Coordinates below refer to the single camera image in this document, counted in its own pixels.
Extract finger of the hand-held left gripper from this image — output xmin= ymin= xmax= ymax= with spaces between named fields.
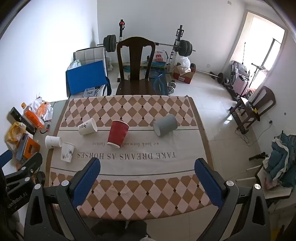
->
xmin=0 ymin=149 xmax=13 ymax=173
xmin=4 ymin=152 xmax=43 ymax=184

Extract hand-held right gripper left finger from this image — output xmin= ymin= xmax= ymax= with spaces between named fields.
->
xmin=24 ymin=158 xmax=102 ymax=241

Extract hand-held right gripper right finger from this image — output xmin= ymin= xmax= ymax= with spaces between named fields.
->
xmin=194 ymin=158 xmax=271 ymax=241

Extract white cup with black print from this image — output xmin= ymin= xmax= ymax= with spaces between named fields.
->
xmin=77 ymin=118 xmax=98 ymax=136

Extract red paper cup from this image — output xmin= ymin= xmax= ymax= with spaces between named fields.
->
xmin=107 ymin=120 xmax=130 ymax=149

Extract grey cup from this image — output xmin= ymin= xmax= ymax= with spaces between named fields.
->
xmin=153 ymin=114 xmax=178 ymax=137

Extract white cup with plant print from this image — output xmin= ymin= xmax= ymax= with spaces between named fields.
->
xmin=60 ymin=142 xmax=76 ymax=164

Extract plain white cup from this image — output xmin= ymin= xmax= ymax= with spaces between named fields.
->
xmin=45 ymin=135 xmax=62 ymax=149

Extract orange box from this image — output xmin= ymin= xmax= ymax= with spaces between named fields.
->
xmin=16 ymin=133 xmax=41 ymax=161

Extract yellow plastic bag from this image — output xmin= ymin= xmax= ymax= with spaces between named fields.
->
xmin=6 ymin=122 xmax=27 ymax=149

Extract long black box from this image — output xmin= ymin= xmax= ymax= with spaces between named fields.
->
xmin=10 ymin=107 xmax=36 ymax=135

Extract orange drink bottle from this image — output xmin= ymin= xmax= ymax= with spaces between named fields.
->
xmin=21 ymin=103 xmax=45 ymax=130

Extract checkered tablecloth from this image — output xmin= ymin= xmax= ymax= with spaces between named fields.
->
xmin=45 ymin=95 xmax=215 ymax=219

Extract black tripod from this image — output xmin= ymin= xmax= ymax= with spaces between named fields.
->
xmin=248 ymin=152 xmax=269 ymax=161

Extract white and orange plastic bag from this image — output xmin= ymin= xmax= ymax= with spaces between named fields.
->
xmin=31 ymin=97 xmax=54 ymax=121

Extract white stool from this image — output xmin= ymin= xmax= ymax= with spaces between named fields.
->
xmin=236 ymin=162 xmax=294 ymax=200

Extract pile of clothes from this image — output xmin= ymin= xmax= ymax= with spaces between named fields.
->
xmin=263 ymin=132 xmax=296 ymax=189

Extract blue board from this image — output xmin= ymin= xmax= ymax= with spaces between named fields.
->
xmin=65 ymin=60 xmax=110 ymax=96

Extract dark wooden chair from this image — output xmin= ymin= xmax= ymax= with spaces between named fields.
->
xmin=236 ymin=86 xmax=276 ymax=135
xmin=116 ymin=37 xmax=169 ymax=96

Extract small dumbbells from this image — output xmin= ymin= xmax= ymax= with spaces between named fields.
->
xmin=167 ymin=80 xmax=178 ymax=94

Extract pink suitcase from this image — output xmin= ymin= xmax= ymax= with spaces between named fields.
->
xmin=234 ymin=74 xmax=250 ymax=96

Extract long barbell with small plates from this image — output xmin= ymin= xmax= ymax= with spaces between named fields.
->
xmin=195 ymin=69 xmax=225 ymax=84

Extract red cardboard box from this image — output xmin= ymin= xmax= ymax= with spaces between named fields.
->
xmin=173 ymin=66 xmax=195 ymax=84

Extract blue striped bag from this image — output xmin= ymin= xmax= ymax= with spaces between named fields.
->
xmin=151 ymin=73 xmax=168 ymax=95

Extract white padded chair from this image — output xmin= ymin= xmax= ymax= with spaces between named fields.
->
xmin=73 ymin=46 xmax=110 ymax=70

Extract barbell with black plates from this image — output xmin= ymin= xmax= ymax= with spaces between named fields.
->
xmin=96 ymin=34 xmax=197 ymax=57

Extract red and white plastic bag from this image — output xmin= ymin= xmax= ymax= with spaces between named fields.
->
xmin=151 ymin=49 xmax=169 ymax=64

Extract white weight rack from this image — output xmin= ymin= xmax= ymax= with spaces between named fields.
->
xmin=117 ymin=20 xmax=186 ymax=68

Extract red and black cable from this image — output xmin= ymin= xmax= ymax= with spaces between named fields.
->
xmin=40 ymin=122 xmax=52 ymax=134

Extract black floor cable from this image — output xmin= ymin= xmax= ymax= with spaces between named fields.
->
xmin=235 ymin=128 xmax=255 ymax=147

